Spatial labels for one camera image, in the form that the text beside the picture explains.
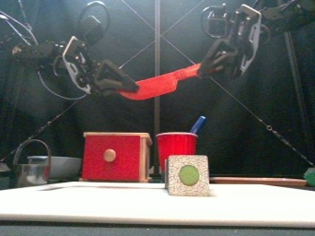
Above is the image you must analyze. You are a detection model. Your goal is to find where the small metal bucket with handle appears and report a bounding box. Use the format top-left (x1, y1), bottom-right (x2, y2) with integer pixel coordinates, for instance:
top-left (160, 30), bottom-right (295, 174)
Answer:
top-left (10, 138), bottom-right (53, 188)

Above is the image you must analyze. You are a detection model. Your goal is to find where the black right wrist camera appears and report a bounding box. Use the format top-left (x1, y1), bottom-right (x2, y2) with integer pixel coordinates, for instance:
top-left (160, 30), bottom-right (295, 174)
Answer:
top-left (199, 3), bottom-right (237, 40)

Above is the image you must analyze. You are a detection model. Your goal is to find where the red wooden drawer box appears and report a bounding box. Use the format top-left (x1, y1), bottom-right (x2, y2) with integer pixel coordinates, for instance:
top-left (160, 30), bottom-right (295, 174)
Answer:
top-left (78, 131), bottom-right (153, 183)

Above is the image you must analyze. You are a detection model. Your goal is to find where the blue handle utensil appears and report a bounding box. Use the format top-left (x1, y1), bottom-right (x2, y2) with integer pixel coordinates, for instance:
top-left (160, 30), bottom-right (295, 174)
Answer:
top-left (189, 115), bottom-right (208, 135)

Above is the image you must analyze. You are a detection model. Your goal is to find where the white cutting board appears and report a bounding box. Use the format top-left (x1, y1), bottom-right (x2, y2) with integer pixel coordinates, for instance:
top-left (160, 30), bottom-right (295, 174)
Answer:
top-left (0, 181), bottom-right (315, 229)

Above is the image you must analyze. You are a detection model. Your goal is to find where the green toy item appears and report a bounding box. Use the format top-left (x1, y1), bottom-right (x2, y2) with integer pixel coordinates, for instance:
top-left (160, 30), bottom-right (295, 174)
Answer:
top-left (303, 167), bottom-right (315, 188)

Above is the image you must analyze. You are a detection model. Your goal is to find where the grey bowl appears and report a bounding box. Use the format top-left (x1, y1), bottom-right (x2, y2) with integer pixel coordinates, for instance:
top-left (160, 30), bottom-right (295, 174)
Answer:
top-left (25, 155), bottom-right (84, 181)

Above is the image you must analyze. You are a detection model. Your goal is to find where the dark slanted frame pole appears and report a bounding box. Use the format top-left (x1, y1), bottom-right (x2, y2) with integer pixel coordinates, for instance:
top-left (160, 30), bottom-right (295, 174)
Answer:
top-left (283, 30), bottom-right (315, 156)

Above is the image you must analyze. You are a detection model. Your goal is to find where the flat wooden plate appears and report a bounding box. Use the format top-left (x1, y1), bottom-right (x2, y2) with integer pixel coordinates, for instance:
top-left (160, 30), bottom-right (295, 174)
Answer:
top-left (208, 176), bottom-right (307, 188)

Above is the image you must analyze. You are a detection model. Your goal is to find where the red plastic cup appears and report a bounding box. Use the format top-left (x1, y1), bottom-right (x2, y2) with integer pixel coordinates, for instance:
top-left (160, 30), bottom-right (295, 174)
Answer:
top-left (155, 132), bottom-right (199, 173)

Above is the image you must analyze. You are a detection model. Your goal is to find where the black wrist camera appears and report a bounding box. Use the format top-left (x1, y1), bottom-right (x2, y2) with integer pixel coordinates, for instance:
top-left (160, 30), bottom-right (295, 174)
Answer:
top-left (76, 0), bottom-right (111, 48)
top-left (199, 3), bottom-right (237, 40)

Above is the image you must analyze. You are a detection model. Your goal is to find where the grey vertical frame pole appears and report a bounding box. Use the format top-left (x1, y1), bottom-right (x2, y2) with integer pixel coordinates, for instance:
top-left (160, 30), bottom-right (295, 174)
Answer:
top-left (152, 0), bottom-right (163, 177)

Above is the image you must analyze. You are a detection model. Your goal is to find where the toy sushi roll green centre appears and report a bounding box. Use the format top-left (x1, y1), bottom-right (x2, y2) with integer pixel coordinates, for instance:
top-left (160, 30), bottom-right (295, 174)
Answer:
top-left (164, 154), bottom-right (212, 197)

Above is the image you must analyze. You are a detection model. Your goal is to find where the diagonal brace wire with turnbuckle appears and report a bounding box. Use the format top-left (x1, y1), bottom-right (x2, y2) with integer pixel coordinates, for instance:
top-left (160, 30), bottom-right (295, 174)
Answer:
top-left (120, 0), bottom-right (315, 169)

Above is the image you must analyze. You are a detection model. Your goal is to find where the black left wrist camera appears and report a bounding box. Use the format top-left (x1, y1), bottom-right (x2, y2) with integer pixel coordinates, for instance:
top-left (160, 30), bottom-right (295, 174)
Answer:
top-left (76, 0), bottom-right (111, 48)

